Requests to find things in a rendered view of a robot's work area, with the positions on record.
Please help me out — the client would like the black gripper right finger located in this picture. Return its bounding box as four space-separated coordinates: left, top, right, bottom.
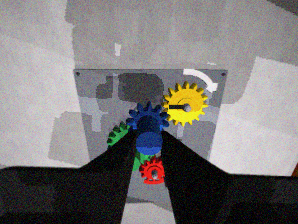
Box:
161 131 298 224

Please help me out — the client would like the dark blue gear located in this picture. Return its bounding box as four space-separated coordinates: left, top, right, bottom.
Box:
125 101 169 155

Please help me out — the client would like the green gear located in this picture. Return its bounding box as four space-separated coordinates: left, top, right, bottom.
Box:
107 123 155 171

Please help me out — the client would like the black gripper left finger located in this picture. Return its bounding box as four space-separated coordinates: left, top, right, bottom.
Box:
0 129 137 224

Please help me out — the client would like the red gear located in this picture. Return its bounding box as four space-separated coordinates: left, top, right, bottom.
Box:
139 156 165 182

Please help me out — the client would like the grey board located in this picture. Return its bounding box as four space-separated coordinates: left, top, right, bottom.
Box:
73 69 228 203

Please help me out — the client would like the yellow gear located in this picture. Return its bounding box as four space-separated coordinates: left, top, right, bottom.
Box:
161 81 208 126

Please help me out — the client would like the white curved arrow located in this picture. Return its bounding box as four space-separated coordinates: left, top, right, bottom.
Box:
183 69 218 93

